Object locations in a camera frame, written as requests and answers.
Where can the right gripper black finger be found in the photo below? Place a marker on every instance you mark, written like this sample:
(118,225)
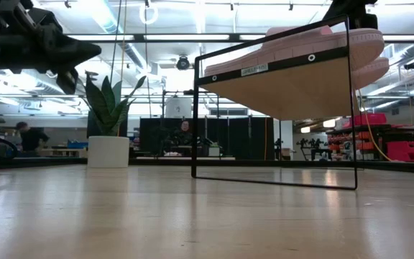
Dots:
(340,9)

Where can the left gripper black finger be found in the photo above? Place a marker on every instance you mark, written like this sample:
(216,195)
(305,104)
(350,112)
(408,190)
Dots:
(79,62)
(79,48)

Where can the pink rubber slide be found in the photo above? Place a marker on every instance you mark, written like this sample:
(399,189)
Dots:
(307,45)
(372,72)

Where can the white shelf label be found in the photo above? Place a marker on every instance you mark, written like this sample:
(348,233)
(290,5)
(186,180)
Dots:
(254,70)

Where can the green snake plant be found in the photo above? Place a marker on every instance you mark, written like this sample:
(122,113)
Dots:
(106,108)

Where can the black overhead beam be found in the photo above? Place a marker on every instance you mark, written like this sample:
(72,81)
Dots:
(138,37)

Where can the black ceiling fixture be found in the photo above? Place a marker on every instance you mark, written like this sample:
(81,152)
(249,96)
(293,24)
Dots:
(412,65)

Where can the blue box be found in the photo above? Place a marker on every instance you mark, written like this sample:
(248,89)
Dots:
(77,145)

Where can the person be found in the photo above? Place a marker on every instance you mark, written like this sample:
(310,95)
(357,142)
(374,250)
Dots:
(32,138)
(184,135)

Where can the white plant pot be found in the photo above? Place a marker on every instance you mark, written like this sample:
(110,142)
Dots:
(108,153)

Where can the round black ceiling lamp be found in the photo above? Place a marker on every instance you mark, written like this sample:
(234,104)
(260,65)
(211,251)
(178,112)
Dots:
(183,63)

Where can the red storage bin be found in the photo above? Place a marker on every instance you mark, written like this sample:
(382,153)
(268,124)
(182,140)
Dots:
(370,119)

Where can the white box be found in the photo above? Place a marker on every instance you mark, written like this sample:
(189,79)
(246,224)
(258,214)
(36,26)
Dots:
(178,108)

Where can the rack with red bins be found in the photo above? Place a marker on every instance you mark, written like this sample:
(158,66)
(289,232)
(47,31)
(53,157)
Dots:
(363,145)

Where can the background black robot arms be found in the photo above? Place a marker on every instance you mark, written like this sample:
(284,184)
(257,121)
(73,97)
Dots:
(313,144)

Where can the white pillar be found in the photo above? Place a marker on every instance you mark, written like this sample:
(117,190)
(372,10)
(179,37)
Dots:
(283,136)

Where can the red crate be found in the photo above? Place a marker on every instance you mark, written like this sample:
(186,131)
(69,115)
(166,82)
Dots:
(403,151)

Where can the black partition screen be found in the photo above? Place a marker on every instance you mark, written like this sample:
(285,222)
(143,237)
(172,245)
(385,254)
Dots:
(235,138)

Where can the wooden shelf with black frame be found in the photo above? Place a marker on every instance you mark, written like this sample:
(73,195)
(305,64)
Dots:
(282,93)

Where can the black metal table frame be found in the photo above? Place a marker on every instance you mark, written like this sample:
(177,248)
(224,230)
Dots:
(49,162)

